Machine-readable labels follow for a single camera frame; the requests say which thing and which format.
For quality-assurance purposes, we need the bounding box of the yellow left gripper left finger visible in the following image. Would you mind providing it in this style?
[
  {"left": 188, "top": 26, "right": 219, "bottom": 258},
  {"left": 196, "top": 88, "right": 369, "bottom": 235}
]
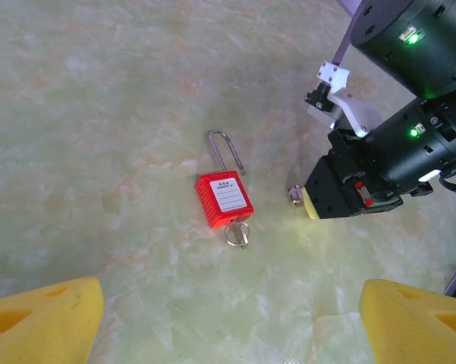
[{"left": 0, "top": 277, "right": 105, "bottom": 364}]

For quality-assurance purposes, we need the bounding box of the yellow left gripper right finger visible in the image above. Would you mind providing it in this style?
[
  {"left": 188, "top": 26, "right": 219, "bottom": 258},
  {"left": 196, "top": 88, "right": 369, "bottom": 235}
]
[{"left": 359, "top": 278, "right": 456, "bottom": 364}]

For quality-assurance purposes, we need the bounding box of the silver key with ring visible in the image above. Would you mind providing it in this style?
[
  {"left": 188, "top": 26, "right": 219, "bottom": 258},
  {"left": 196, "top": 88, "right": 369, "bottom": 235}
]
[
  {"left": 285, "top": 184, "right": 305, "bottom": 209},
  {"left": 223, "top": 219, "right": 252, "bottom": 250}
]

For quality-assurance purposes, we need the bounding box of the red padlock with white label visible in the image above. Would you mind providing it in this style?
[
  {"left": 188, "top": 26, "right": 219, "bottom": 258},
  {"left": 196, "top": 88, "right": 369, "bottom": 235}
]
[{"left": 194, "top": 129, "right": 255, "bottom": 231}]

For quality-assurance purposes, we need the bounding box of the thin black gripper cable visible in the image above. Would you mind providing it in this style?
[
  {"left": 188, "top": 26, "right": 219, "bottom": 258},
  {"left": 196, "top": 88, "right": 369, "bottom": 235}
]
[{"left": 437, "top": 165, "right": 456, "bottom": 199}]

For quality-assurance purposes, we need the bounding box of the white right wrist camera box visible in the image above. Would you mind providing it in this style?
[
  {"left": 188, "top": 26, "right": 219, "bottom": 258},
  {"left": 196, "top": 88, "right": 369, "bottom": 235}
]
[{"left": 304, "top": 61, "right": 383, "bottom": 140}]

